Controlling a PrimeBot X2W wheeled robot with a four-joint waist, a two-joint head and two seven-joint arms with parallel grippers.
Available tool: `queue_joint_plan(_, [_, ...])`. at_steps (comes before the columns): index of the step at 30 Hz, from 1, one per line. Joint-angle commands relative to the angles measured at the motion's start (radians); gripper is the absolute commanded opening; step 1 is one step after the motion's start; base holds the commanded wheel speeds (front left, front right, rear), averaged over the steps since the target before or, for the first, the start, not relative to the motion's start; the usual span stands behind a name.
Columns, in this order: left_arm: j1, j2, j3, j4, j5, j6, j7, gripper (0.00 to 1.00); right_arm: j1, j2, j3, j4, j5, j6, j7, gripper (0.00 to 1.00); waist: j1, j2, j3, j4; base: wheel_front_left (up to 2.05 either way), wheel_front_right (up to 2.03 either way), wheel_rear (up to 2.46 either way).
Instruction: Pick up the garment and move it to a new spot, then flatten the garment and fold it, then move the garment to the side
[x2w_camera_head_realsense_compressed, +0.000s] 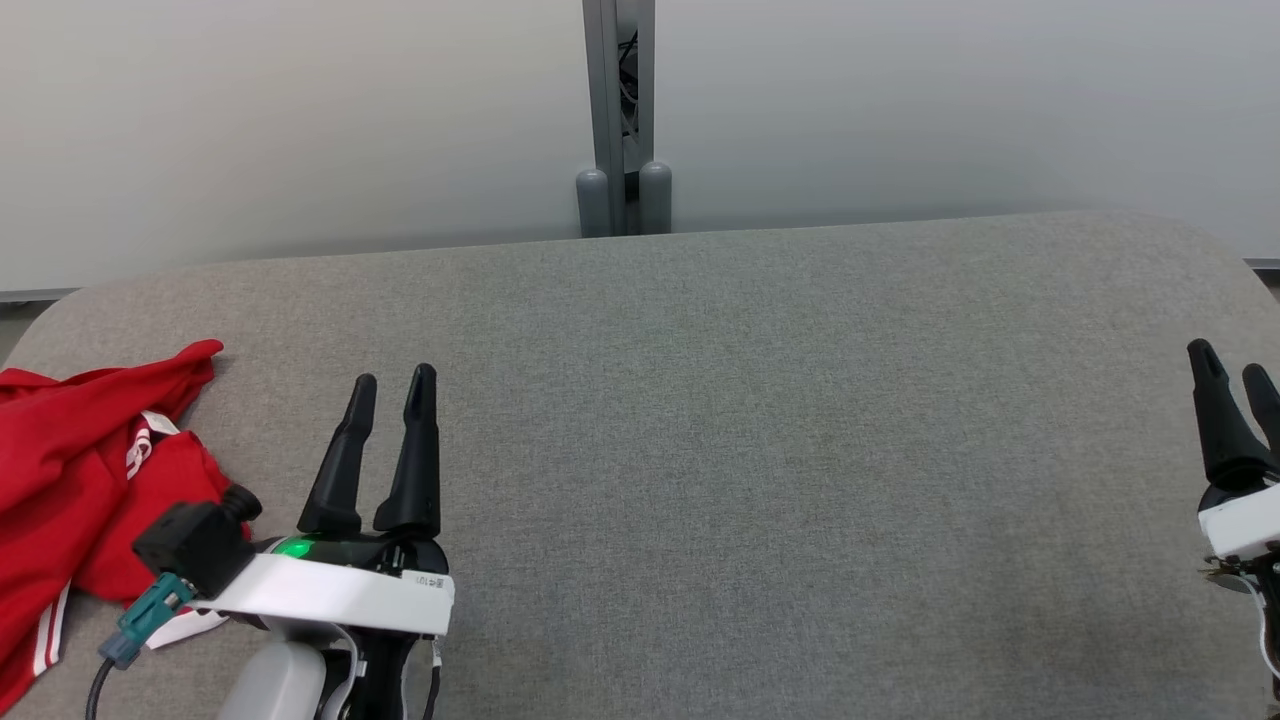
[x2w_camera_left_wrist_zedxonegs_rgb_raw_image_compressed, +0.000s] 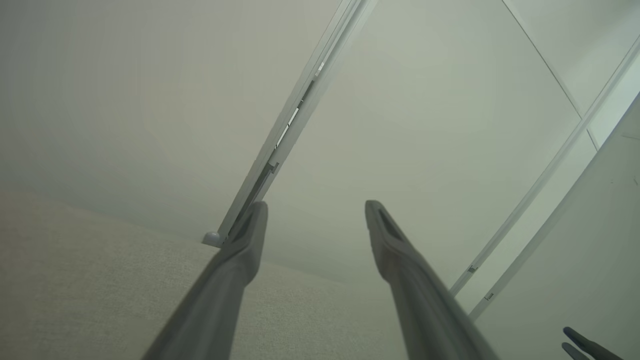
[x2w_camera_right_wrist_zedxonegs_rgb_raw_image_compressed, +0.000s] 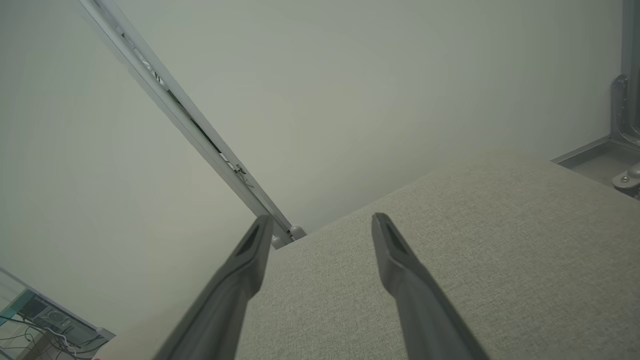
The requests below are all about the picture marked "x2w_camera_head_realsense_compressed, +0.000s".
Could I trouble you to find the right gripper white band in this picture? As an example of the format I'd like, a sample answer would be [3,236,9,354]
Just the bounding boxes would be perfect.
[1187,339,1280,561]

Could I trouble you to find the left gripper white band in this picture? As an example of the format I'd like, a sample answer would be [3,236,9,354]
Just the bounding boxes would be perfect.
[190,364,456,641]

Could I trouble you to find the red shorts with white stripe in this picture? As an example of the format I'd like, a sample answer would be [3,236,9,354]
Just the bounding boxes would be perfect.
[72,408,251,649]

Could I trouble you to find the red shirt with white sleeves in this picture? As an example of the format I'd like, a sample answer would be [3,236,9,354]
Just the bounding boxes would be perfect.
[0,340,251,706]

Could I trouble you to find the teal left camera connector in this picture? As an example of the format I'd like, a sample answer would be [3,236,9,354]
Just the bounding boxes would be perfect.
[98,572,196,669]

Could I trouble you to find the grey cylindrical post foot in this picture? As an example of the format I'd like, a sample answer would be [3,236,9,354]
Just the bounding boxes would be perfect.
[576,168,612,239]
[638,160,673,235]

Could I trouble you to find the black left camera cable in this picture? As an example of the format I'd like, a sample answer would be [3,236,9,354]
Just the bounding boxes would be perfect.
[85,652,119,720]

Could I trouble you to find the grey metal partition post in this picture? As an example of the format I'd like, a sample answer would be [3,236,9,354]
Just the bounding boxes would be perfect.
[583,0,656,236]

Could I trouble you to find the black cables inside post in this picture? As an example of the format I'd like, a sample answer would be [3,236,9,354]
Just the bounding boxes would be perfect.
[618,30,641,139]

